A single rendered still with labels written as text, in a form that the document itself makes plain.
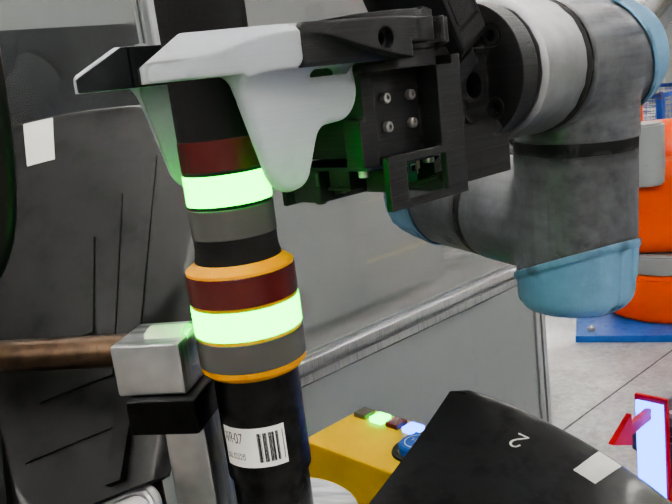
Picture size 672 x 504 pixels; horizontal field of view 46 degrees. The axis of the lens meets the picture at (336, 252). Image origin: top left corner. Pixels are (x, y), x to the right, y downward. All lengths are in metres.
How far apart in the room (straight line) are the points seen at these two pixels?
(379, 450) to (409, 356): 0.68
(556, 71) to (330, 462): 0.54
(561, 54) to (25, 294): 0.30
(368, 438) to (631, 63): 0.51
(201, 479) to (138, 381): 0.05
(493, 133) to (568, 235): 0.11
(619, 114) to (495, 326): 1.25
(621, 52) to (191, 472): 0.32
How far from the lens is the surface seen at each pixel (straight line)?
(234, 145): 0.30
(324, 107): 0.31
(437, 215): 0.58
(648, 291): 4.25
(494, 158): 0.41
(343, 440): 0.87
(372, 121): 0.33
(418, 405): 1.55
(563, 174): 0.49
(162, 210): 0.43
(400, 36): 0.31
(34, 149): 0.48
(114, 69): 0.31
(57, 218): 0.45
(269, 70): 0.28
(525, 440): 0.56
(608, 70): 0.47
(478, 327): 1.66
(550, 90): 0.42
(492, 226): 0.53
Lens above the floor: 1.45
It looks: 13 degrees down
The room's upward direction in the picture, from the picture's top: 7 degrees counter-clockwise
